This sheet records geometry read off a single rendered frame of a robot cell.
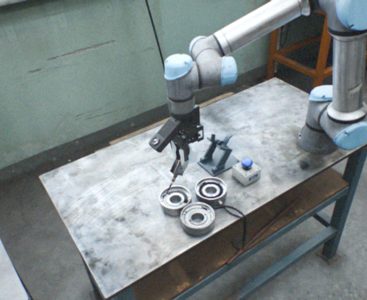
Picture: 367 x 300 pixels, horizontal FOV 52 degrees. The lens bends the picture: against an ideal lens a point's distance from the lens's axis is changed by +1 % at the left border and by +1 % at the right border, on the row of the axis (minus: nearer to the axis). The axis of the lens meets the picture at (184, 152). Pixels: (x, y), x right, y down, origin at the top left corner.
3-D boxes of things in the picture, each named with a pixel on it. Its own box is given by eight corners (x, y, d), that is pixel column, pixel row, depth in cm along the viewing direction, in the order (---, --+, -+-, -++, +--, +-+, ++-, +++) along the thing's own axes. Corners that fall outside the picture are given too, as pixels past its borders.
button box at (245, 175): (245, 186, 128) (245, 176, 125) (232, 175, 133) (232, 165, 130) (263, 177, 131) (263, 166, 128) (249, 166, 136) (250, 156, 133)
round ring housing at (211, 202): (189, 193, 127) (188, 184, 124) (215, 181, 131) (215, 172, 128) (206, 212, 120) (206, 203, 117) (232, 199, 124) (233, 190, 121)
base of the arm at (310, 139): (315, 126, 153) (320, 105, 147) (347, 144, 143) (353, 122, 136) (288, 140, 147) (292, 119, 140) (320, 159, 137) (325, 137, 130)
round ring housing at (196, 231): (203, 242, 111) (203, 233, 108) (174, 228, 116) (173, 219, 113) (220, 219, 117) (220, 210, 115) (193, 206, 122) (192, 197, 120)
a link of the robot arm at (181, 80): (198, 62, 95) (165, 67, 94) (199, 99, 102) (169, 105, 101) (191, 50, 101) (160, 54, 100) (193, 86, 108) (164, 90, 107)
